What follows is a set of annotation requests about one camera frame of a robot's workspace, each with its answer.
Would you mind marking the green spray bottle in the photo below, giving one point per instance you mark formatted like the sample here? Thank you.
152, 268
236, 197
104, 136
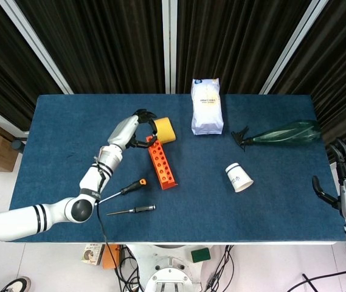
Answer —
288, 134

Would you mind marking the black orange-capped screwdriver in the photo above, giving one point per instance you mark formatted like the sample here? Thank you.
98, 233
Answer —
133, 185

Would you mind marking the orange box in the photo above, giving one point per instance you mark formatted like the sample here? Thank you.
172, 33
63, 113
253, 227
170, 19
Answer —
110, 258

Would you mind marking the white frame post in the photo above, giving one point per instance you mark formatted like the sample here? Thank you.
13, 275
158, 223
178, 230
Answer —
169, 45
36, 45
292, 45

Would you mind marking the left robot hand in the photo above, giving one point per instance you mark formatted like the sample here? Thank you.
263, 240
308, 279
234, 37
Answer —
124, 130

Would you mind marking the white paper cup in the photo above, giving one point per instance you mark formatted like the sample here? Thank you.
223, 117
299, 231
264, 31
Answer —
236, 178

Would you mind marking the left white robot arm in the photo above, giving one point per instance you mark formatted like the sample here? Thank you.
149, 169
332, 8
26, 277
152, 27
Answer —
8, 222

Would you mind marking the grey plastic cylinder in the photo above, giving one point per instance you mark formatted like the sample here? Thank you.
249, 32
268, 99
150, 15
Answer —
17, 143

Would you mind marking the white paper bag package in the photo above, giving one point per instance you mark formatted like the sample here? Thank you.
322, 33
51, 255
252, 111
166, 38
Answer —
206, 115

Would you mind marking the short black screwdriver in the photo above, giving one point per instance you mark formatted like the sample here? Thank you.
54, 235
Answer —
154, 134

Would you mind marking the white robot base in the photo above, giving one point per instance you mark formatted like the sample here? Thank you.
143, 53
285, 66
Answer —
166, 273

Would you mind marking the orange tool holder rack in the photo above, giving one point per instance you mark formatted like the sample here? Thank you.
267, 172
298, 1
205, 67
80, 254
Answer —
162, 170

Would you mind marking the dark pleated curtain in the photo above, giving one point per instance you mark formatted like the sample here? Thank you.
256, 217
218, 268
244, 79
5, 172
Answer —
99, 45
343, 76
230, 39
2, 61

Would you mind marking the tape roll box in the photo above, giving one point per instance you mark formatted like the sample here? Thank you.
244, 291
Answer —
89, 254

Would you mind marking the blue table mat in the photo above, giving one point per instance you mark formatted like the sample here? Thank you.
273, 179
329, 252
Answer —
206, 219

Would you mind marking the yellow sponge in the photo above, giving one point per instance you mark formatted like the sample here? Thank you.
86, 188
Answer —
165, 130

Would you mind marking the green block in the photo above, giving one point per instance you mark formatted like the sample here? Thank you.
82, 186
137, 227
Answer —
200, 255

